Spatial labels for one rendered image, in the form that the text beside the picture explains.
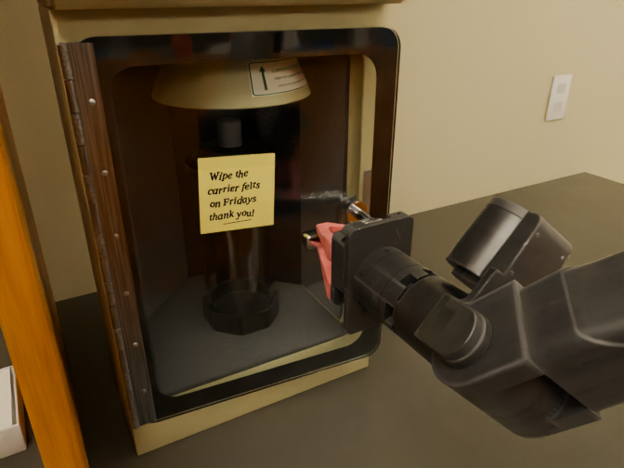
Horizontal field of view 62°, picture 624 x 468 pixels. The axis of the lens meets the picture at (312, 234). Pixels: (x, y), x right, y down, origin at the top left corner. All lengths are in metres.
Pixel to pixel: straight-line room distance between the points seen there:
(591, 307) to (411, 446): 0.41
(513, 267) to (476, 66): 0.98
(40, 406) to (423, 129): 0.98
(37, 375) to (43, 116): 0.53
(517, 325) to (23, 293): 0.33
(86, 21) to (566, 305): 0.39
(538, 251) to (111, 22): 0.37
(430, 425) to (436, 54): 0.80
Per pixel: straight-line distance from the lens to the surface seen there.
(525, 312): 0.31
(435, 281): 0.40
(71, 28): 0.47
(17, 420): 0.71
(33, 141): 0.93
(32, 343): 0.45
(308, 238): 0.51
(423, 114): 1.23
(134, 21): 0.48
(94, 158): 0.48
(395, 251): 0.44
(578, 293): 0.30
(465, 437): 0.69
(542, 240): 0.38
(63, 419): 0.50
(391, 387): 0.74
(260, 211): 0.53
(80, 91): 0.47
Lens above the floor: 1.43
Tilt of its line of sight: 25 degrees down
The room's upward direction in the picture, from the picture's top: straight up
